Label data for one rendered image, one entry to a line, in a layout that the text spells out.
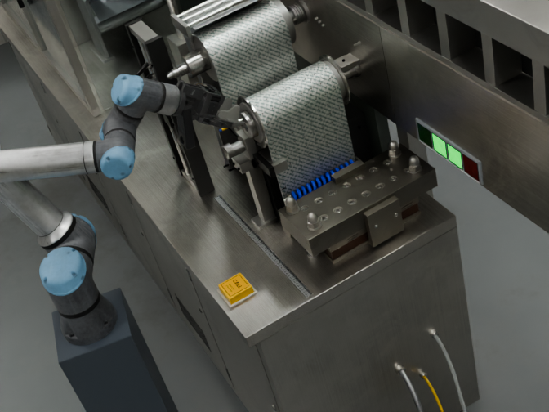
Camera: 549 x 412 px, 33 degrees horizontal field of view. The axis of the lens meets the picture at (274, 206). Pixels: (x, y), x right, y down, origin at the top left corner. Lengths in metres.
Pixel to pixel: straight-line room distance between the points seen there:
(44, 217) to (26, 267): 1.89
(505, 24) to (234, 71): 0.92
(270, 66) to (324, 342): 0.77
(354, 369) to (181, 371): 1.08
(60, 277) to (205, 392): 1.23
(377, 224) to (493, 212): 1.50
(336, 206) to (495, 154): 0.50
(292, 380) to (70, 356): 0.59
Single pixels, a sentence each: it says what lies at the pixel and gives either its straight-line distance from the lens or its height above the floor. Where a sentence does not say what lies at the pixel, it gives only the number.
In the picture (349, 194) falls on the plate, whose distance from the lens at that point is 2.48.
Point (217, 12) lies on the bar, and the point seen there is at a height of 1.45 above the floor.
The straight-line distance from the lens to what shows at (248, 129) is 2.42.
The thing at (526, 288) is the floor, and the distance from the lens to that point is 3.59.
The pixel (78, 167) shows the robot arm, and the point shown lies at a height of 1.42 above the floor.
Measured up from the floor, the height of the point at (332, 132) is 1.14.
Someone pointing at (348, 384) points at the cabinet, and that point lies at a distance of 2.69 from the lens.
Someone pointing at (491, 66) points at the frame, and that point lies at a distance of 2.01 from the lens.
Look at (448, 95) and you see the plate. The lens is 2.19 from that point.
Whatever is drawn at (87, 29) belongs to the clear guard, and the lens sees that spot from 3.25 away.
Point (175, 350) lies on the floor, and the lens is 3.68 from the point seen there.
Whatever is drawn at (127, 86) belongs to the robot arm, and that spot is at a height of 1.52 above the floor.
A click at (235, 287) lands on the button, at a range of 2.46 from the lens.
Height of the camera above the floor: 2.60
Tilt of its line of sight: 39 degrees down
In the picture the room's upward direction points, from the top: 16 degrees counter-clockwise
